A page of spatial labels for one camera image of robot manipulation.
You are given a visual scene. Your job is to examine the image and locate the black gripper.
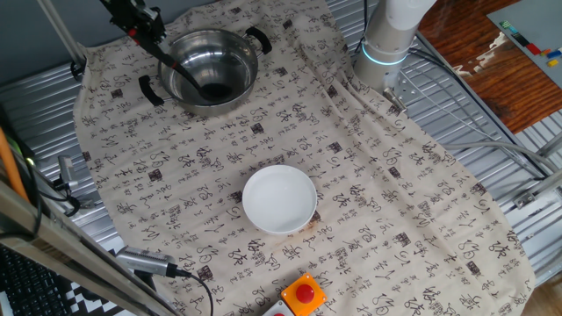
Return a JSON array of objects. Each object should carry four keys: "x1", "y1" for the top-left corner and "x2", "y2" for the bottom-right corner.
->
[{"x1": 98, "y1": 0, "x2": 169, "y2": 45}]

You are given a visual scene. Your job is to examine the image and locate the black ladle with red trim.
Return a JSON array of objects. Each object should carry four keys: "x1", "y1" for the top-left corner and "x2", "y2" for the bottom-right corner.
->
[{"x1": 126, "y1": 27, "x2": 235, "y2": 104}]

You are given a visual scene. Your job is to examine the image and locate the white bowl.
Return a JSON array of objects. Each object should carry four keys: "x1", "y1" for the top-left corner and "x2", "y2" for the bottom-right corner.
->
[{"x1": 241, "y1": 164, "x2": 318, "y2": 236}]

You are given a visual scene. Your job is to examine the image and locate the thin metal rod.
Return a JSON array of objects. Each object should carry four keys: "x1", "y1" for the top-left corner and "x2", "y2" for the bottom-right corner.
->
[{"x1": 36, "y1": 0, "x2": 88, "y2": 68}]

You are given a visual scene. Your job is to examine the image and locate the orange pole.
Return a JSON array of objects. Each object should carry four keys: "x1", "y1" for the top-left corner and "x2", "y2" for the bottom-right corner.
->
[{"x1": 0, "y1": 126, "x2": 30, "y2": 204}]

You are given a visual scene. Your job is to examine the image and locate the black white checkerboard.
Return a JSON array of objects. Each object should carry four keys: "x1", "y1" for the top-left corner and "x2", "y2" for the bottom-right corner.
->
[{"x1": 64, "y1": 280, "x2": 133, "y2": 316}]

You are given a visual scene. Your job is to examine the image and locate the black keyboard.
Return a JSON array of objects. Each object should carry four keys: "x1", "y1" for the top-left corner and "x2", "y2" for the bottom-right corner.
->
[{"x1": 0, "y1": 245, "x2": 75, "y2": 316}]

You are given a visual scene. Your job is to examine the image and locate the calligraphy print tablecloth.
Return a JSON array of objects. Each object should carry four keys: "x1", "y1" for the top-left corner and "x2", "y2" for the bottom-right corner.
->
[{"x1": 72, "y1": 0, "x2": 537, "y2": 316}]

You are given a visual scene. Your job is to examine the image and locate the orange box with red button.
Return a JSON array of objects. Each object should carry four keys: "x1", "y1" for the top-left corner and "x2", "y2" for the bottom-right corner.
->
[{"x1": 280, "y1": 272, "x2": 328, "y2": 316}]

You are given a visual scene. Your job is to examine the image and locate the grey box with mushroom button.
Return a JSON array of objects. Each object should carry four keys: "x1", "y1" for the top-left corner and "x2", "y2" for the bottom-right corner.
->
[{"x1": 262, "y1": 300, "x2": 295, "y2": 316}]

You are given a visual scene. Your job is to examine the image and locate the wooden table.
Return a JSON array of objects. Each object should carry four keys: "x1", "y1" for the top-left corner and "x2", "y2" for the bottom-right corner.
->
[{"x1": 416, "y1": 0, "x2": 562, "y2": 135}]

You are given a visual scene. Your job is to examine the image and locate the grey board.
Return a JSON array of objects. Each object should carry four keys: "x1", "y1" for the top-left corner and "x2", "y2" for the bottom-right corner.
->
[{"x1": 486, "y1": 0, "x2": 562, "y2": 90}]

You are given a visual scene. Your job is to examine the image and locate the steel pot with black handle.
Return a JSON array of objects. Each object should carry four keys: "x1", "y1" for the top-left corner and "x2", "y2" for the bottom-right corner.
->
[{"x1": 138, "y1": 25, "x2": 273, "y2": 118}]

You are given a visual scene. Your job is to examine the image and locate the small grey camera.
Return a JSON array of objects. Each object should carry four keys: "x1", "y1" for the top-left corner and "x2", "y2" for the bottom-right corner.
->
[{"x1": 55, "y1": 154, "x2": 80, "y2": 190}]

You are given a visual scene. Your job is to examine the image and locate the aluminium frame bar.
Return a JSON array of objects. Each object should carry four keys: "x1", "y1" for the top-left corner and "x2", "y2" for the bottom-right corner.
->
[{"x1": 0, "y1": 178, "x2": 182, "y2": 316}]

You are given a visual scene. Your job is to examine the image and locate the grey depth camera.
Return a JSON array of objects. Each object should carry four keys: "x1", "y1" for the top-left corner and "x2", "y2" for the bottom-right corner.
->
[{"x1": 114, "y1": 245, "x2": 179, "y2": 278}]

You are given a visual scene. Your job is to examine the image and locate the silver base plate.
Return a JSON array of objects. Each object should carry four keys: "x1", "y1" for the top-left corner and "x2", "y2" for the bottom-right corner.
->
[{"x1": 380, "y1": 65, "x2": 423, "y2": 116}]

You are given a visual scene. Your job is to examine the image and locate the black camera cable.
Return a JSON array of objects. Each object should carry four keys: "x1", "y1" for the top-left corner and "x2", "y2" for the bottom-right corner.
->
[{"x1": 174, "y1": 268, "x2": 215, "y2": 316}]

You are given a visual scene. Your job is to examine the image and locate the black base cable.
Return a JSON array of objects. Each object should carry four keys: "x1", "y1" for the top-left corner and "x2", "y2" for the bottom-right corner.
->
[{"x1": 357, "y1": 0, "x2": 549, "y2": 180}]

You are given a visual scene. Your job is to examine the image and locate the grey cable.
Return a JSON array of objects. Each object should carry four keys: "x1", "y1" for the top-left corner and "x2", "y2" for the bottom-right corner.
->
[{"x1": 441, "y1": 139, "x2": 562, "y2": 173}]

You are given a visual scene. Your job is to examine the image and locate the metal corner bracket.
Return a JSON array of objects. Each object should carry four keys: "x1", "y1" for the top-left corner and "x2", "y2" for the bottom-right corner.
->
[{"x1": 511, "y1": 169, "x2": 562, "y2": 210}]

